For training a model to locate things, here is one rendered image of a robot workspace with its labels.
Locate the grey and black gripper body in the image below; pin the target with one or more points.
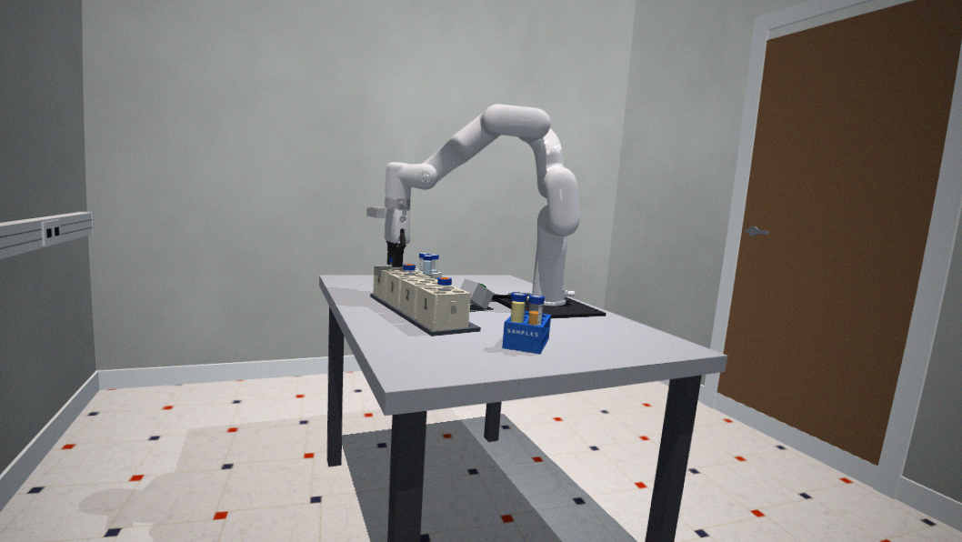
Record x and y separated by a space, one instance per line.
393 224

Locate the beige bucket adapter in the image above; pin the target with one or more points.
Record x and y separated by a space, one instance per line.
443 310
409 290
393 286
380 280

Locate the blue tube rack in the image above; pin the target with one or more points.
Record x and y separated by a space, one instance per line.
525 337

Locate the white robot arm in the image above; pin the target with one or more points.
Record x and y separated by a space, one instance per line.
557 220

